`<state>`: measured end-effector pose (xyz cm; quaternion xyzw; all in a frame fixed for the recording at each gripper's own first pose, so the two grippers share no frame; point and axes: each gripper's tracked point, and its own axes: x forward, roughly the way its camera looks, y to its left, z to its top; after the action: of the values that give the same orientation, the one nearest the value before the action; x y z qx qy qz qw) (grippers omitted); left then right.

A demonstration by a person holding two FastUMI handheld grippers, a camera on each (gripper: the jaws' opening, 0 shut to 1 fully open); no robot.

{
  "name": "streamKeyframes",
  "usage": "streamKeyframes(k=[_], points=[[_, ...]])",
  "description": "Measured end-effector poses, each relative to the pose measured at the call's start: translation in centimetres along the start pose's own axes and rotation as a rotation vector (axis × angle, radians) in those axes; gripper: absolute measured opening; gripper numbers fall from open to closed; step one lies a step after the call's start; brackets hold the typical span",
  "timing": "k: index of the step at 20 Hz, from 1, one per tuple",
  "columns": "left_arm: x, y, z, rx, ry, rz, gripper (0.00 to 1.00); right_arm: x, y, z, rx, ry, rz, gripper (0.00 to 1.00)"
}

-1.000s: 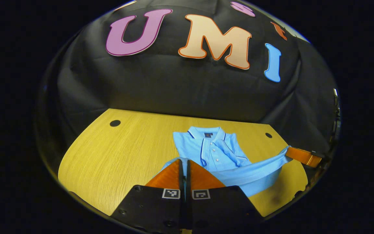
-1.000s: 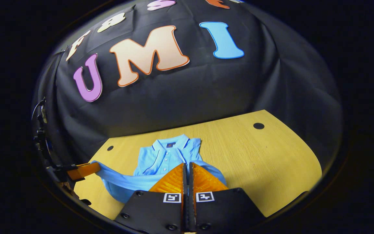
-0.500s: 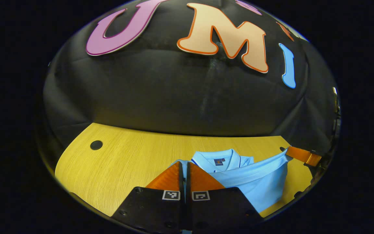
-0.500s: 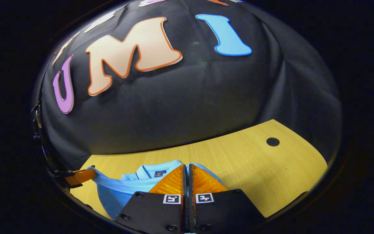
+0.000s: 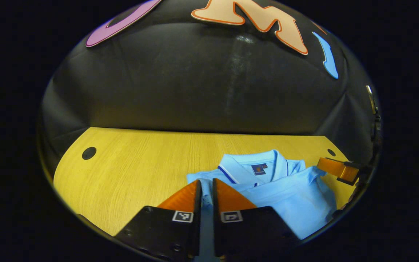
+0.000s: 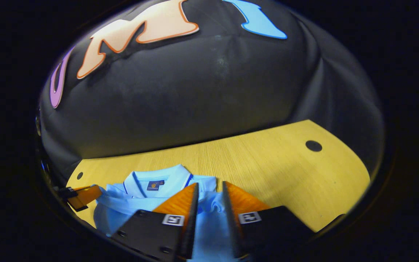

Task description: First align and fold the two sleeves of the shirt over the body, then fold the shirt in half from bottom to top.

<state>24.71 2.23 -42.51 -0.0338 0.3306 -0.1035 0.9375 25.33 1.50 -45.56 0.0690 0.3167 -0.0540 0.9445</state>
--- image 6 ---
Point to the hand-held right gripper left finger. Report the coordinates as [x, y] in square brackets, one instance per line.
[191, 225]

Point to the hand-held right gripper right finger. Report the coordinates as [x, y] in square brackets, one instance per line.
[230, 218]

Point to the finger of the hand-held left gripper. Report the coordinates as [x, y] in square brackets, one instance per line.
[86, 195]

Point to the light blue T-shirt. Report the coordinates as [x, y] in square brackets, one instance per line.
[122, 207]

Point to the black backdrop cloth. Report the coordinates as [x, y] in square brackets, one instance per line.
[195, 94]

